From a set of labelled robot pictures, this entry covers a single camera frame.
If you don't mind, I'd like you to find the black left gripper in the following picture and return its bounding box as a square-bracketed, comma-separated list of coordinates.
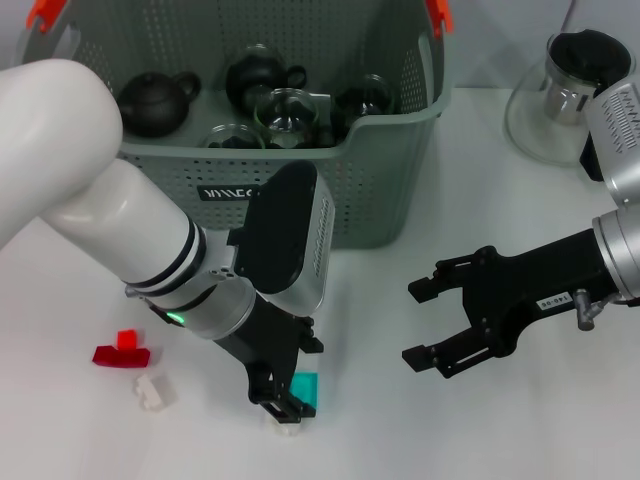
[211, 293, 326, 426]

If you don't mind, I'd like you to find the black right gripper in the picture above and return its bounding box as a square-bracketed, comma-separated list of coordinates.
[401, 228, 620, 381]

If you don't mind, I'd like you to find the cyan square toy brick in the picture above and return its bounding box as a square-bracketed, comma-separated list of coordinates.
[289, 370, 320, 409]

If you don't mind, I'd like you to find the grey perforated plastic storage bin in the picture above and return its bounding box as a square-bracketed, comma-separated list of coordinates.
[19, 0, 457, 253]

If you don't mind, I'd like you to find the dark red long toy brick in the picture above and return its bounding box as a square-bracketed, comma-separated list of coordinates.
[92, 344, 152, 370]

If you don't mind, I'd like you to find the dark clay teapot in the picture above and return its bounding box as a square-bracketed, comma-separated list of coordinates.
[117, 72, 203, 139]

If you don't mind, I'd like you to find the right gripper cable with plug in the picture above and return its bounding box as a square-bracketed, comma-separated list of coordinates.
[573, 288, 631, 331]

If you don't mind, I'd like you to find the glass pitcher with black handle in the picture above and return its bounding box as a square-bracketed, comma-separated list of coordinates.
[504, 29, 635, 181]

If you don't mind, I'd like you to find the orange bin handle clip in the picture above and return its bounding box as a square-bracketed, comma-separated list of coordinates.
[427, 0, 456, 39]
[27, 0, 69, 29]

